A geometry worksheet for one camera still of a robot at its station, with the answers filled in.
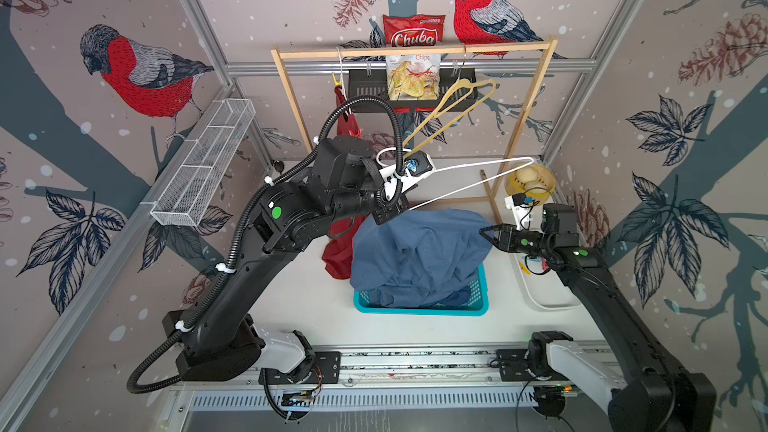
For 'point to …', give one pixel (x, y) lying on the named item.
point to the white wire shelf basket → (201, 161)
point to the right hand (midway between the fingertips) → (484, 229)
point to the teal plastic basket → (477, 304)
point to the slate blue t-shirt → (422, 258)
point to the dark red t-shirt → (339, 252)
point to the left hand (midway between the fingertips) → (415, 173)
